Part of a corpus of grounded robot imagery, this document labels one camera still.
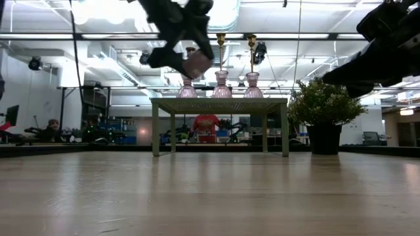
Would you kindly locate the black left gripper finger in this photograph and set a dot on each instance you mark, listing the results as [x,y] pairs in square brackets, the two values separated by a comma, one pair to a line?
[167,57]
[205,39]

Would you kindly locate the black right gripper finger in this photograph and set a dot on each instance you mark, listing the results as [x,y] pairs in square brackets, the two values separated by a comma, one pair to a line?
[384,62]
[357,91]

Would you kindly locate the tall gold candlestick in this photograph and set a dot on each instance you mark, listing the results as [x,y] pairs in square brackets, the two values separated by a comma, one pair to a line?
[251,40]
[220,37]

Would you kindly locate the pink ribbed glass candle holder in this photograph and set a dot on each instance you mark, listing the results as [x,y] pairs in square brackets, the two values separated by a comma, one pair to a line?
[252,90]
[187,91]
[222,90]

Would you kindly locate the black ceiling spotlight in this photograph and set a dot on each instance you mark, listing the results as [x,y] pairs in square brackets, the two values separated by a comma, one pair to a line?
[143,58]
[34,63]

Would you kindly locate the green plant in black pot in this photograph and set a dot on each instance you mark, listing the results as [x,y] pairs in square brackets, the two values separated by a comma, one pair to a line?
[325,108]

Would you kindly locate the grey office chair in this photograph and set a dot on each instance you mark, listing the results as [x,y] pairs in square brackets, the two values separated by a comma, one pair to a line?
[372,137]

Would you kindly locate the bright ceiling lamp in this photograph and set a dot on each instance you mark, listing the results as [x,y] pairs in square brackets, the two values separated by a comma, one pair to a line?
[407,111]

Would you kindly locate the pale green metal shelf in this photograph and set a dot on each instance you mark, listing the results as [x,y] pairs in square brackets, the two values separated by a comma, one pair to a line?
[220,105]

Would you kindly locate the person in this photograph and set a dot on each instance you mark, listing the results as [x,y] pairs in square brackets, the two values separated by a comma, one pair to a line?
[205,124]
[53,124]

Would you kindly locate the black computer monitor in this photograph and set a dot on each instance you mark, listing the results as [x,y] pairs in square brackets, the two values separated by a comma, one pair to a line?
[12,114]

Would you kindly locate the red flat object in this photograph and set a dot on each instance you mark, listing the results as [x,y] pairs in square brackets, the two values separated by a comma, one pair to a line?
[5,126]

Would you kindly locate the silver ventilation duct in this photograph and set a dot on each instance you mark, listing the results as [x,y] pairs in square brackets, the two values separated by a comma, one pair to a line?
[226,16]

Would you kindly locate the black hanging camera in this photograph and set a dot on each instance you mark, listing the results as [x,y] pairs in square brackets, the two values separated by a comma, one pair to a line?
[260,52]

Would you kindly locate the black table edge rail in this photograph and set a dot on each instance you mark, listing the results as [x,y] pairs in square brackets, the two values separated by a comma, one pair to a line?
[377,150]

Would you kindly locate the black horizontal frame beam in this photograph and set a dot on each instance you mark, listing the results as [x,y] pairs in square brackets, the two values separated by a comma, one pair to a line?
[98,36]

